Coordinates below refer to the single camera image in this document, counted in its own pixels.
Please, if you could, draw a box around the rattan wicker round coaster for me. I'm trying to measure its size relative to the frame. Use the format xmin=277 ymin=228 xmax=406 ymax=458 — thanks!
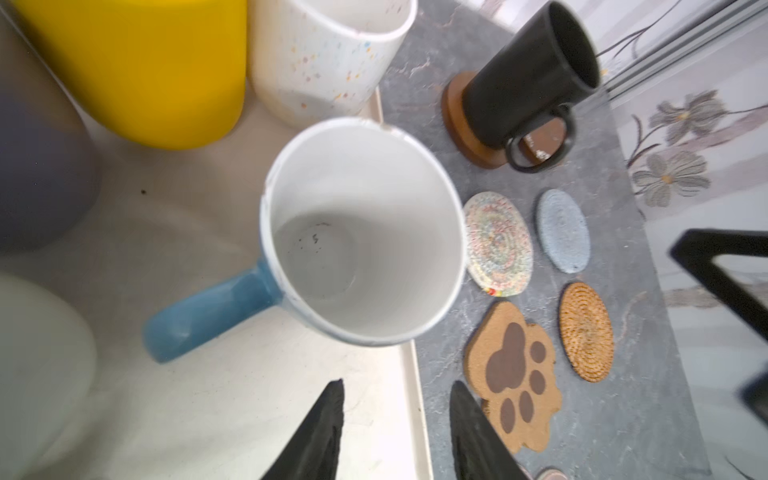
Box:
xmin=559 ymin=282 xmax=614 ymax=383

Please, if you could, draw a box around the beige serving tray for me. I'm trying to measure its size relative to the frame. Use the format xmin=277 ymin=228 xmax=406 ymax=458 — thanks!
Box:
xmin=1 ymin=95 xmax=432 ymax=479

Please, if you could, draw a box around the yellow mug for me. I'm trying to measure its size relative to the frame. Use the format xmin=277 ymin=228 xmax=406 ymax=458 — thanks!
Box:
xmin=4 ymin=0 xmax=248 ymax=150

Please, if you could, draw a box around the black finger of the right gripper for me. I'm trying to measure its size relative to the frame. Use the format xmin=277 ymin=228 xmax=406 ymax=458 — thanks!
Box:
xmin=670 ymin=229 xmax=767 ymax=340
xmin=739 ymin=372 xmax=768 ymax=426

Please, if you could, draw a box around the black ceramic mug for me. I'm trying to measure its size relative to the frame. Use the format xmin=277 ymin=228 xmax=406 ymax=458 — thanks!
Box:
xmin=462 ymin=1 xmax=601 ymax=174

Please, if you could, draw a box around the pink flower coaster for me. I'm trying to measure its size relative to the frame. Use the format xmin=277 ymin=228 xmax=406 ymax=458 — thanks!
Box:
xmin=535 ymin=467 xmax=569 ymax=480

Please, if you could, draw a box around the brown cork round coaster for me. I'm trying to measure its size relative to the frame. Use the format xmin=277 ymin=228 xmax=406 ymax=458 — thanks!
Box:
xmin=441 ymin=71 xmax=568 ymax=173

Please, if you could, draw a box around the white mug blue handle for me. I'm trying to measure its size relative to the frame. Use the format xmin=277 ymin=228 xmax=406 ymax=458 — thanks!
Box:
xmin=142 ymin=117 xmax=467 ymax=363

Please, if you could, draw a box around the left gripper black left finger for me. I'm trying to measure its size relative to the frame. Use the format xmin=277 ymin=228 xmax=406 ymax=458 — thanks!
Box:
xmin=262 ymin=379 xmax=345 ymax=480

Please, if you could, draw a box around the woven multicolour round coaster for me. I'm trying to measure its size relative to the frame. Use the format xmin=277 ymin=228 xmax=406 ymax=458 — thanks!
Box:
xmin=464 ymin=191 xmax=533 ymax=297

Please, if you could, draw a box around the blue grey woven coaster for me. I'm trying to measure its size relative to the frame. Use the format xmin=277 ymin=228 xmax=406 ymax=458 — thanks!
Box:
xmin=535 ymin=189 xmax=591 ymax=274

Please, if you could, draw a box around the plain white mug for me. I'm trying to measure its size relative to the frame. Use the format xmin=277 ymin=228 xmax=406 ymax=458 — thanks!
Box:
xmin=1 ymin=274 xmax=97 ymax=479

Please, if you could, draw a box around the brown paw coaster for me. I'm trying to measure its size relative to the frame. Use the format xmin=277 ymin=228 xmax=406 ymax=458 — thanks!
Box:
xmin=464 ymin=301 xmax=562 ymax=453

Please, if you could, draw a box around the aluminium corner post right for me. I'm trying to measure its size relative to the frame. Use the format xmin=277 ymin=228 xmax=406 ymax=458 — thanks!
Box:
xmin=598 ymin=0 xmax=767 ymax=100

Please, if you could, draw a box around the lavender mug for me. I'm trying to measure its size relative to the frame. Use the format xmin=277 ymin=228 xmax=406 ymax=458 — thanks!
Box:
xmin=1 ymin=17 xmax=102 ymax=254

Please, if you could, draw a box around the white speckled cup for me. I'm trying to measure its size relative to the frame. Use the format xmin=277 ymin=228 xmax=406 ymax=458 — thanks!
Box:
xmin=247 ymin=0 xmax=418 ymax=129

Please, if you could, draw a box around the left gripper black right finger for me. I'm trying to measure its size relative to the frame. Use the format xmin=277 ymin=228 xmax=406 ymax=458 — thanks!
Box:
xmin=449 ymin=381 xmax=527 ymax=479

